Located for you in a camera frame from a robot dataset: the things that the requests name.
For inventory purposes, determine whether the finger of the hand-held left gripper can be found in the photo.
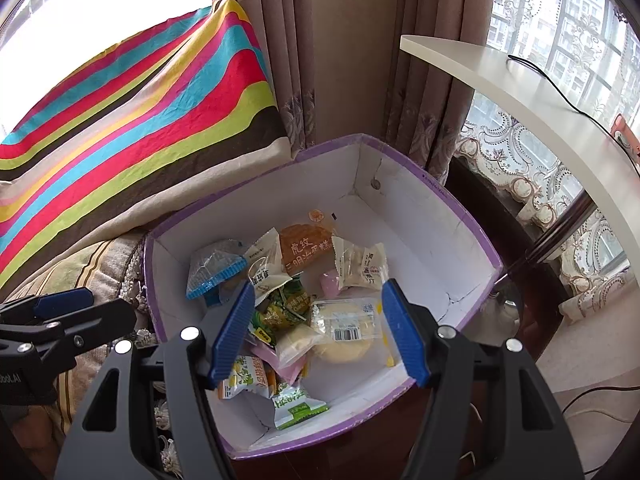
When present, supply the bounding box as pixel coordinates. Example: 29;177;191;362
0;299;137;356
0;287;96;323

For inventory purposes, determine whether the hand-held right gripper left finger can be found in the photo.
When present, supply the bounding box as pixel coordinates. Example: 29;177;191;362
52;280;257;480

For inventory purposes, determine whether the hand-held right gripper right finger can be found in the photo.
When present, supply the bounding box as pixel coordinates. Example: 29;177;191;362
380;278;586;480

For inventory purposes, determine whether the clear pale cake packet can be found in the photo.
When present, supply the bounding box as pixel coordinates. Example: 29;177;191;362
272;322;321;368

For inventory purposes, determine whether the pale pink small wrapper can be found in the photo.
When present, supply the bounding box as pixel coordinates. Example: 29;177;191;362
320;269;346;301

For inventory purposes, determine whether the purple cardboard box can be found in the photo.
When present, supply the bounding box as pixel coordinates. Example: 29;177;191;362
142;132;506;461

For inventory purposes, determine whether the pink snack packet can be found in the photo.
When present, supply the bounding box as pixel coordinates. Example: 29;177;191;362
250;342;308;383

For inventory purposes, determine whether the white packet black lettering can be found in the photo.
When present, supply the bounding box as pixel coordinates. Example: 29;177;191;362
242;227;293;296

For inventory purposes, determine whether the green white snack packet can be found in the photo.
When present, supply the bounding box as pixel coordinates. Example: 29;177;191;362
270;385;328;431

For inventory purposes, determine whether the dark metal table leg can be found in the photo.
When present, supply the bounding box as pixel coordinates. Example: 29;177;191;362
510;187;601;271

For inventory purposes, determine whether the colourful striped blanket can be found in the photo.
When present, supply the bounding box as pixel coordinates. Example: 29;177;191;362
0;0;293;291

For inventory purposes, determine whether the floral lace curtain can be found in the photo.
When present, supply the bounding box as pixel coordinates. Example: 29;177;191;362
450;0;640;321

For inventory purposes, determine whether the white curved table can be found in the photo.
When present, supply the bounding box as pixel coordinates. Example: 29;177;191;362
400;34;640;241

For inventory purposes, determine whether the pink phone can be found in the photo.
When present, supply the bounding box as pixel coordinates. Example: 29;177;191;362
610;112;640;153

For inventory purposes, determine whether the black cable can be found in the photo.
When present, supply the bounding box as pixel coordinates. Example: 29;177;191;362
507;54;626;138
560;385;640;413

